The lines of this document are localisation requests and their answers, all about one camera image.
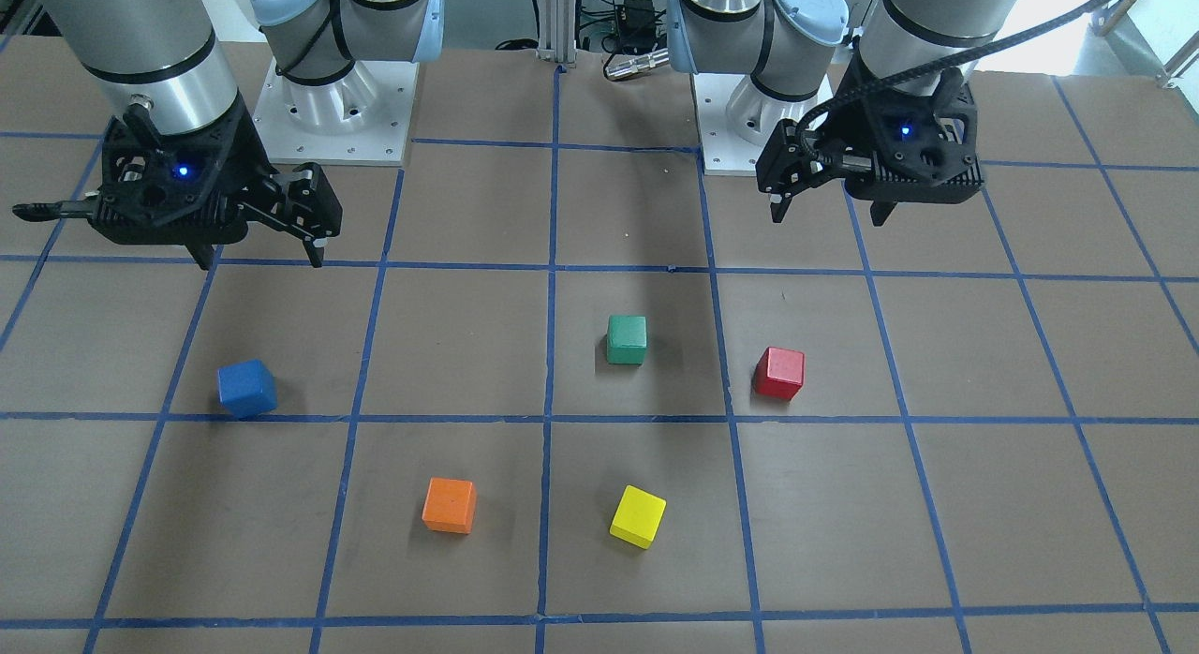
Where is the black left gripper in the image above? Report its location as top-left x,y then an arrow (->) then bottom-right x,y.
755,67 -> 986,228

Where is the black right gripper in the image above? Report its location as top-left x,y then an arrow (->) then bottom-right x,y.
12,104 -> 343,268

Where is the red wooden block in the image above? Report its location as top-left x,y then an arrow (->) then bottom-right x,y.
752,347 -> 807,402

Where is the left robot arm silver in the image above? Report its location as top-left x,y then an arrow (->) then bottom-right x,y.
665,0 -> 1016,227

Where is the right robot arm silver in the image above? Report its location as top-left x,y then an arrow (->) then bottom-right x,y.
12,0 -> 445,270

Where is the blue wooden block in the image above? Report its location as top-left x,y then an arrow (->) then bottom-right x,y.
215,359 -> 278,419

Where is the green wooden block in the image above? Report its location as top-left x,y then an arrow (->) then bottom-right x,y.
605,314 -> 647,366

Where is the yellow wooden block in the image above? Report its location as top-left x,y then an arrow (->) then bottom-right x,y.
609,484 -> 667,550

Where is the orange wooden block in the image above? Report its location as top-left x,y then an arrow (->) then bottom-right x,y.
422,476 -> 477,535

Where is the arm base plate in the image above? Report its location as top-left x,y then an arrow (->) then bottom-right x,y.
692,73 -> 835,178
252,61 -> 422,168

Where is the aluminium frame post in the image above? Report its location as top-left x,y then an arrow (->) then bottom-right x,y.
535,0 -> 579,68

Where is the black braided cable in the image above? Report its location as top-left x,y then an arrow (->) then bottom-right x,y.
796,0 -> 1139,158

